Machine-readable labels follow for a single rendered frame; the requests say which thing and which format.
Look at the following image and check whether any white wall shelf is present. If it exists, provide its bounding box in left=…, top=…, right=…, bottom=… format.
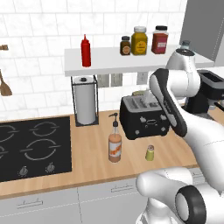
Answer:
left=64, top=45, right=215, bottom=78

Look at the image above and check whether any orange pump condiment bottle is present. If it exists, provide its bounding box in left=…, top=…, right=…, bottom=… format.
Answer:
left=108, top=112, right=123, bottom=165

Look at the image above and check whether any grey capped glass shaker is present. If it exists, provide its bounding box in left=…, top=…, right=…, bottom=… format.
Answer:
left=179, top=39, right=193, bottom=51

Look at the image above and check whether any small brown spice jar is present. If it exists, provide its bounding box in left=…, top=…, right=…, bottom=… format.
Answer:
left=119, top=35, right=132, bottom=57

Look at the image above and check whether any red sauce jar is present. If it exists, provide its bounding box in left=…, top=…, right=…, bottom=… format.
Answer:
left=150, top=24, right=170, bottom=55

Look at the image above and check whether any grey wall cabinet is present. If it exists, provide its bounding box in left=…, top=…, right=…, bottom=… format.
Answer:
left=178, top=0, right=224, bottom=68

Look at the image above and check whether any black wire towel holder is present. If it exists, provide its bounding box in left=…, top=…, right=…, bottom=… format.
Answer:
left=70, top=74, right=100, bottom=128

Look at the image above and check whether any black hob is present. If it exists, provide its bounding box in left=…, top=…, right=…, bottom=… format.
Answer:
left=0, top=115, right=74, bottom=184

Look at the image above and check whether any yellow-green shaker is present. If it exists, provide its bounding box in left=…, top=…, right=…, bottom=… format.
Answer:
left=144, top=144, right=156, bottom=162

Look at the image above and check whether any yellow mustard jar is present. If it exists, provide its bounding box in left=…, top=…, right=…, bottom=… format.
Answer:
left=130, top=25, right=149, bottom=57

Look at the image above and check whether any grey wall socket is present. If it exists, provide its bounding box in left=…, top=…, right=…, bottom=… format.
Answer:
left=110, top=73, right=123, bottom=88
left=96, top=73, right=110, bottom=88
left=136, top=71, right=150, bottom=86

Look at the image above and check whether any wooden spatula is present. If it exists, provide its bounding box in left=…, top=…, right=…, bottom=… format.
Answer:
left=0, top=69, right=13, bottom=97

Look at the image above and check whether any red ketchup bottle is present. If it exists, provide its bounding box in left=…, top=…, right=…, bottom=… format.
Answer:
left=80, top=33, right=92, bottom=68

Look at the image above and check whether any black coffee machine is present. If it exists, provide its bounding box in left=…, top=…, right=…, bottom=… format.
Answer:
left=185, top=68, right=224, bottom=116

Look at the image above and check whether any white paper towel roll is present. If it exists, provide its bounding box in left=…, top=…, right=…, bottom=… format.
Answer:
left=73, top=76, right=97, bottom=125

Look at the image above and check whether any grey drawer front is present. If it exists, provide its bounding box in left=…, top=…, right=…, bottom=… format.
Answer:
left=188, top=167, right=207, bottom=186
left=77, top=177, right=151, bottom=224
left=0, top=187, right=80, bottom=224

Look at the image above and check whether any black toaster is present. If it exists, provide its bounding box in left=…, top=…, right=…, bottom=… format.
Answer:
left=119, top=92, right=172, bottom=141

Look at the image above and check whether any grey hob knob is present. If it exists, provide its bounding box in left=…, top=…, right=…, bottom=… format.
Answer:
left=45, top=162, right=56, bottom=173
left=17, top=165, right=29, bottom=178

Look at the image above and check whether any silver drawer handle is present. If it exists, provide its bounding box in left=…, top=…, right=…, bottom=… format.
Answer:
left=109, top=183, right=137, bottom=194
left=16, top=198, right=45, bottom=209
left=191, top=171, right=204, bottom=179

